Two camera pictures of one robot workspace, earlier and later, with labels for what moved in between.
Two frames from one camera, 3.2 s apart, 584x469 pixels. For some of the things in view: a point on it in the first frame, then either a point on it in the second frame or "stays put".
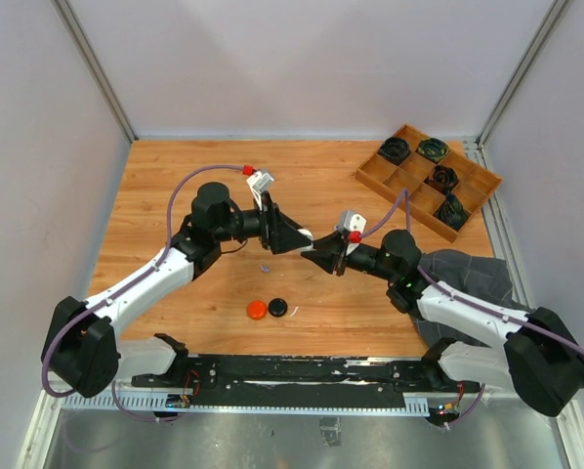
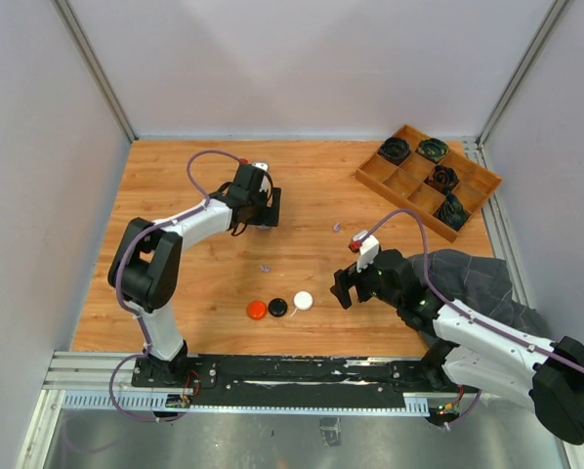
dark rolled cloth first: (395, 149) stays put
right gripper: (330, 253) to (346, 278)
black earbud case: (277, 307) stays put
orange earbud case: (256, 309) stays put
